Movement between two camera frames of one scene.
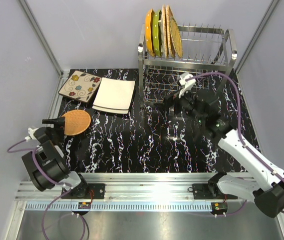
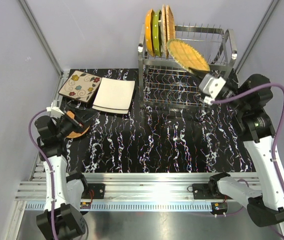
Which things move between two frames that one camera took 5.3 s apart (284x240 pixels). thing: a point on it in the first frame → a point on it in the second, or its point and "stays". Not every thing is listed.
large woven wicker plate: (168, 45) stays
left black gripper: (60, 130) → (83, 118)
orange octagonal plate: (148, 31) stays
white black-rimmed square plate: (115, 93) stays
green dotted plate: (155, 33) stays
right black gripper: (171, 100) → (202, 74)
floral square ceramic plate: (80, 86) stays
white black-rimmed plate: (110, 110) stays
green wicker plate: (175, 37) → (186, 56)
